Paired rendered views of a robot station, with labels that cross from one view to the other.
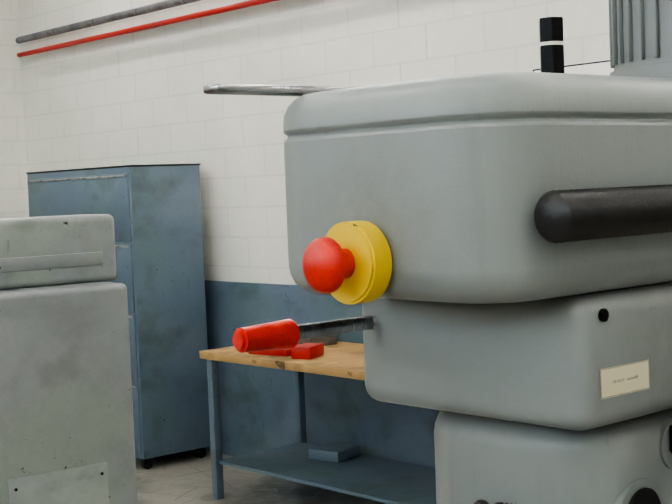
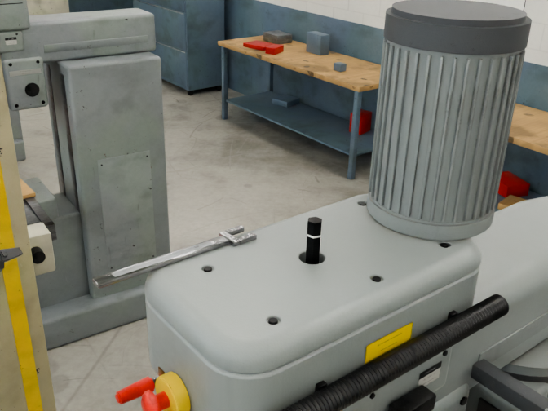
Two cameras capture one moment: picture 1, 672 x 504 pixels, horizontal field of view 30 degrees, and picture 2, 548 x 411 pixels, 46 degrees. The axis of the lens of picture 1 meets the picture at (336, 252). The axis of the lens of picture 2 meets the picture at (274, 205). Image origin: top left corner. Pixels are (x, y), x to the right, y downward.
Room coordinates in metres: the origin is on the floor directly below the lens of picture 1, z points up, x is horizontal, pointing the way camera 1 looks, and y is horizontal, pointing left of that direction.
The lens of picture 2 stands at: (0.27, -0.17, 2.35)
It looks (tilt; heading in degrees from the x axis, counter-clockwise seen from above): 26 degrees down; 3
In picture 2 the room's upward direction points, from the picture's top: 2 degrees clockwise
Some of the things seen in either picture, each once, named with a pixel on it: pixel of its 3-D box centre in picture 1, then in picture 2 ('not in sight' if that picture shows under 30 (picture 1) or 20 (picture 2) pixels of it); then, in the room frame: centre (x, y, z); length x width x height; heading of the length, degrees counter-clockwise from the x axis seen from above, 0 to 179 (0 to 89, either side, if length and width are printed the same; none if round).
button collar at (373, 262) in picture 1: (355, 262); (172, 395); (0.91, -0.01, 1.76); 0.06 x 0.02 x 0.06; 41
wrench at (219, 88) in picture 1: (330, 91); (178, 255); (1.04, 0.00, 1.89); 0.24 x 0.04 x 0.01; 131
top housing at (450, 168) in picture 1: (565, 183); (316, 301); (1.07, -0.20, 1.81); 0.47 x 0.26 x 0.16; 131
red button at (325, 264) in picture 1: (330, 264); (156, 404); (0.89, 0.00, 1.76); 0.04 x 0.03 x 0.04; 41
